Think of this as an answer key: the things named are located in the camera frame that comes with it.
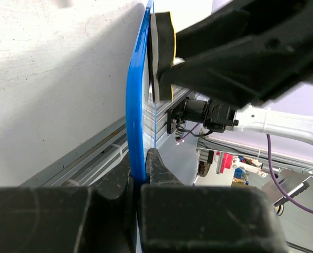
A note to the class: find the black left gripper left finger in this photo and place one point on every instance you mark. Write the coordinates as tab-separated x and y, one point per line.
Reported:
95	218

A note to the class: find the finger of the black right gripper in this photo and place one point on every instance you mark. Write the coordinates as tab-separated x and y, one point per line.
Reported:
235	20
247	71

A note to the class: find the blue framed small whiteboard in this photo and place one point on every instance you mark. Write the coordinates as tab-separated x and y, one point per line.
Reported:
134	112

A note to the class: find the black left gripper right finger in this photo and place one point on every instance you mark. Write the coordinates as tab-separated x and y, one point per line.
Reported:
179	218

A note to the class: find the yellow whiteboard eraser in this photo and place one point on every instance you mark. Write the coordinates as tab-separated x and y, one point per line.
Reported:
161	49

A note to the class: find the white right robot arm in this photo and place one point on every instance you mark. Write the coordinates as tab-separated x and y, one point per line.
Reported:
252	117

